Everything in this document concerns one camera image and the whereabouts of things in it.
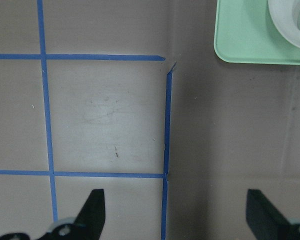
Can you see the cream round plate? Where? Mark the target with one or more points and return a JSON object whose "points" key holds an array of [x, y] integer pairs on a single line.
{"points": [[284, 15]]}

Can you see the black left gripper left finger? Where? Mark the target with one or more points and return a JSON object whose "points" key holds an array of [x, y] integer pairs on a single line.
{"points": [[88, 224]]}

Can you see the light green plastic tray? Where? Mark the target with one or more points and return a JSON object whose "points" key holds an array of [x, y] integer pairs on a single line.
{"points": [[245, 33]]}

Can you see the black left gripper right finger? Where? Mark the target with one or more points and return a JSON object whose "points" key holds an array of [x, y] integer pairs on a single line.
{"points": [[265, 221]]}

